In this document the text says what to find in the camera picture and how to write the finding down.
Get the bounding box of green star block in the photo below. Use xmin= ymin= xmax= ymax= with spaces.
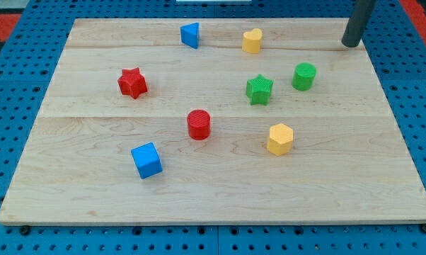
xmin=246 ymin=74 xmax=274 ymax=106

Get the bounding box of red cylinder block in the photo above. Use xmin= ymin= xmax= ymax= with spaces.
xmin=187 ymin=109 xmax=211 ymax=140

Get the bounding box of yellow hexagon block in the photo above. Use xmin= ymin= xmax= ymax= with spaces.
xmin=267 ymin=123 xmax=294 ymax=156

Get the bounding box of green cylinder block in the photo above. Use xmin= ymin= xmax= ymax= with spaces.
xmin=292 ymin=62 xmax=316 ymax=91

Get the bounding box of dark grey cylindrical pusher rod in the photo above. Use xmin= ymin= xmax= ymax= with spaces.
xmin=341 ymin=0 xmax=376 ymax=47

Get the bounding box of light wooden board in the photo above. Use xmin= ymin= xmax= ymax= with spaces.
xmin=0 ymin=18 xmax=426 ymax=226

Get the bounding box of yellow heart block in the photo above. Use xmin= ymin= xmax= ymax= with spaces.
xmin=241 ymin=28 xmax=263 ymax=54

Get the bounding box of blue cube block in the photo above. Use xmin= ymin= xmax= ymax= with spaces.
xmin=130 ymin=142 xmax=163 ymax=179

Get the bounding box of blue triangle block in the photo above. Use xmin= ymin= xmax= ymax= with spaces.
xmin=180 ymin=23 xmax=200 ymax=49

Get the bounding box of red star block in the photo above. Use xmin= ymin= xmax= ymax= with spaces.
xmin=117 ymin=67 xmax=148 ymax=99

